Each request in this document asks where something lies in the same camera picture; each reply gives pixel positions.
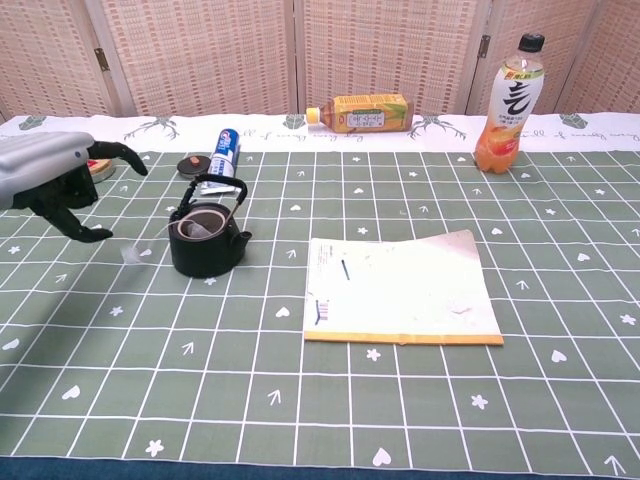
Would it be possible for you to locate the left black-silver robot hand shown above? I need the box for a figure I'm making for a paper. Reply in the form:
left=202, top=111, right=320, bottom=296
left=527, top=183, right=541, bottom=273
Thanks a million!
left=0, top=131, right=149, bottom=244

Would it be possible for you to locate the pyramid tea bag with string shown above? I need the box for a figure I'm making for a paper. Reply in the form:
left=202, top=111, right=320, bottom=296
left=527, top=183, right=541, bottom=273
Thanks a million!
left=121, top=215, right=210, bottom=265

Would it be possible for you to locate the black teapot lid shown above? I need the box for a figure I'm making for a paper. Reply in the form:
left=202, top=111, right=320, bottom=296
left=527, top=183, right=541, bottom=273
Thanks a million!
left=177, top=154, right=213, bottom=180

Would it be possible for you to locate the black cast-iron teapot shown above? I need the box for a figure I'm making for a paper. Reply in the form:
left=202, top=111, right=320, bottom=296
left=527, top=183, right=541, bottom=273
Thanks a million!
left=167, top=173, right=252, bottom=280

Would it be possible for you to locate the yellow-label tea bottle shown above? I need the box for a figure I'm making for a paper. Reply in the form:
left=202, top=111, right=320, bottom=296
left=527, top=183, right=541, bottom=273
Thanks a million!
left=305, top=93, right=415, bottom=135

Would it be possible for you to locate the round tin with red label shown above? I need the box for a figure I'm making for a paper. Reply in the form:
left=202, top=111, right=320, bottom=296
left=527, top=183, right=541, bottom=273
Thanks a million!
left=87, top=158, right=117, bottom=183

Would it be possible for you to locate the blue-white toothpaste tube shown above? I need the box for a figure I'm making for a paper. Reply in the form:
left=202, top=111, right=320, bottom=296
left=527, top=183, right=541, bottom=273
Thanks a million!
left=199, top=127, right=242, bottom=196

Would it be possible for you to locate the woven bamboo folding screen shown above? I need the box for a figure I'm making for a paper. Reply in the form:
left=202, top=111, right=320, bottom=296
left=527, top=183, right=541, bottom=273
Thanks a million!
left=0, top=0, right=640, bottom=122

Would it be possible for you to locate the white notebook with yellow edge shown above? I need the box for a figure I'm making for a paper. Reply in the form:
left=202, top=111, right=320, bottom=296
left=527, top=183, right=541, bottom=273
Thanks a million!
left=302, top=229, right=505, bottom=347

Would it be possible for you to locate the green grid tablecloth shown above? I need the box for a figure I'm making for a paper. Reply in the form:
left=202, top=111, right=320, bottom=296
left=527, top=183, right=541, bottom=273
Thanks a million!
left=0, top=113, right=640, bottom=475

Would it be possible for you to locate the orange drink bottle black cap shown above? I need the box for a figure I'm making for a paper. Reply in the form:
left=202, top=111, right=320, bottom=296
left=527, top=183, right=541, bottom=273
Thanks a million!
left=473, top=32, right=547, bottom=175

